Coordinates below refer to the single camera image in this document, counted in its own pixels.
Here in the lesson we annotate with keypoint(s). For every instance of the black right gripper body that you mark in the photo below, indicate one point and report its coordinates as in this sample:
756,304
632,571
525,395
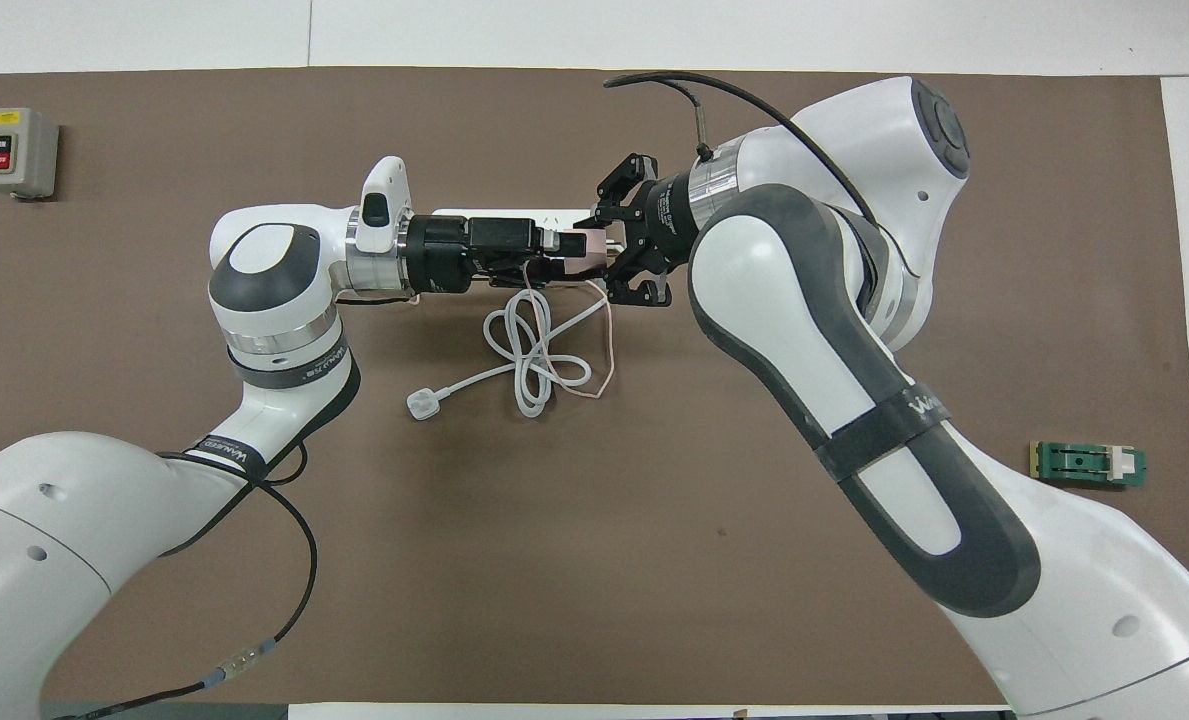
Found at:
672,225

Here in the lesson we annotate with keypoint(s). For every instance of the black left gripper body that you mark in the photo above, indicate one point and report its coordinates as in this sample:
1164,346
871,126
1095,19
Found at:
454,250

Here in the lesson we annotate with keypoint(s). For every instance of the pink charger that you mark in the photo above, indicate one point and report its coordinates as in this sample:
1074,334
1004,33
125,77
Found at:
586,250

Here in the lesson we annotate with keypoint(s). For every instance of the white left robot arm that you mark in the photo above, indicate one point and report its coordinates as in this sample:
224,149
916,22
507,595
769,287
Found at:
54,560

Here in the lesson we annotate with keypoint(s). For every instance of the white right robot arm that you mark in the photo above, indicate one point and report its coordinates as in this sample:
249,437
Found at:
804,330

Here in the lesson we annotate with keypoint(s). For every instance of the white power strip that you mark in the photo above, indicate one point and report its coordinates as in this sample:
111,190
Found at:
514,213

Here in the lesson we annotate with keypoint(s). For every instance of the brown table mat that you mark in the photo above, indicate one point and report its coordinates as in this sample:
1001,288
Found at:
554,560

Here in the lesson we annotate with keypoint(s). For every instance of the grey on-off switch box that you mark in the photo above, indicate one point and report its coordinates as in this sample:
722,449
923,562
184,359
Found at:
16,147

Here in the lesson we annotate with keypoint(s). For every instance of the green knife switch block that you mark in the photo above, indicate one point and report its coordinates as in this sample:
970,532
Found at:
1084,464

